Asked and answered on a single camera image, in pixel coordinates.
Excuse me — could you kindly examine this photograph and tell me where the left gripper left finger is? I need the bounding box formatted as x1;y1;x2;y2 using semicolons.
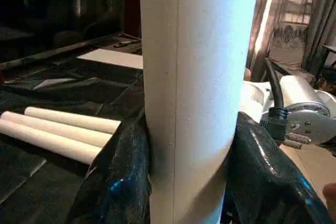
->
65;110;153;224

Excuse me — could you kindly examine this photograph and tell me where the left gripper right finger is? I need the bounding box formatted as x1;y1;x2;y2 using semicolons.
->
223;111;334;224

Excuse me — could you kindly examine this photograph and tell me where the white plastic table leg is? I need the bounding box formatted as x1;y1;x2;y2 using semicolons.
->
24;106;122;135
0;111;114;148
138;0;262;224
0;119;103;165

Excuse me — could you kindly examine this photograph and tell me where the beige patterned curtain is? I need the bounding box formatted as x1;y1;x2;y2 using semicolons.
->
249;0;336;84

